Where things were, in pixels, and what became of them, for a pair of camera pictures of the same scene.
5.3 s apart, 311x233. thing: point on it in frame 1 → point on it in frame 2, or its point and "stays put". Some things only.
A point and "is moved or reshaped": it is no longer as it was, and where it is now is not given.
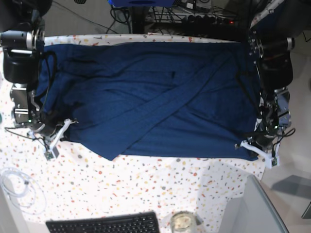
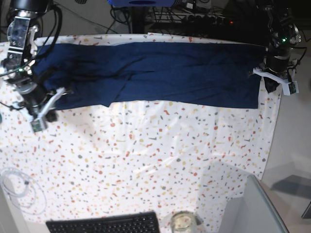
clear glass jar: x=183 y=222 stays put
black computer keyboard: x=146 y=222 stays put
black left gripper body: x=49 y=128 → x=35 y=99
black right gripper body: x=264 y=140 → x=278 y=63
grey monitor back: x=254 y=213 stays put
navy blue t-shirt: x=192 y=99 is moved or reshaped
